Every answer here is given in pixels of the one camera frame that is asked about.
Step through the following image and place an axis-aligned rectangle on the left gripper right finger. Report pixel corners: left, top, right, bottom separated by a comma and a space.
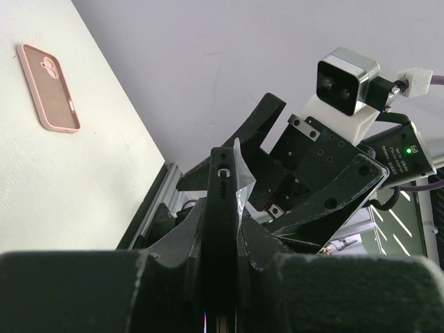
237, 214, 443, 332

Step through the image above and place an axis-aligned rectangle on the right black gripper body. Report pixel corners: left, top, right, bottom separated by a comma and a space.
248, 115, 389, 254

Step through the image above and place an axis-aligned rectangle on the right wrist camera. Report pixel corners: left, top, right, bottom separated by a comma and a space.
298, 47, 380, 146

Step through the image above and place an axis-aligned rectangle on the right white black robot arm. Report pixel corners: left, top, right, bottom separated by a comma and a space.
225, 93, 436, 254

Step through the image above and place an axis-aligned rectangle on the black phone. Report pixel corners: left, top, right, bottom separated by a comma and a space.
202, 147, 239, 332

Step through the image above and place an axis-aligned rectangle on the pink phone case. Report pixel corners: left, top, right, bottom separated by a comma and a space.
17, 44, 80, 133

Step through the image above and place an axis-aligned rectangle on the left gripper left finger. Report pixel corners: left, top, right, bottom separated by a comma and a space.
1, 200, 205, 332

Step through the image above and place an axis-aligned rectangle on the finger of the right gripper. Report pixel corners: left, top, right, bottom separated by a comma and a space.
176, 92, 287, 190

